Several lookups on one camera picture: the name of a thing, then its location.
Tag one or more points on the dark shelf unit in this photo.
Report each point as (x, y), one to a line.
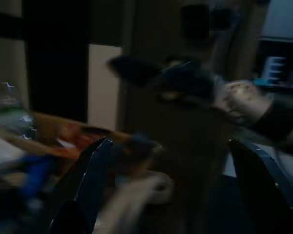
(280, 63)

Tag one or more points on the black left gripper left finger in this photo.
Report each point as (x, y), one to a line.
(88, 185)

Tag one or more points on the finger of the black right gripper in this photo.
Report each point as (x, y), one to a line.
(134, 69)

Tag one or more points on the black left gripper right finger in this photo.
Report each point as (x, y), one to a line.
(266, 195)

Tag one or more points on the brown trash piece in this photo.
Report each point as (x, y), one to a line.
(193, 170)

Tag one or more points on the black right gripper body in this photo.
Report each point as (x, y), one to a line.
(188, 80)

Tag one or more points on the clear bottle green label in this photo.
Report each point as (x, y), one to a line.
(12, 114)

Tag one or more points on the cardboard rubbish box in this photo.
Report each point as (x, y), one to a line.
(63, 136)

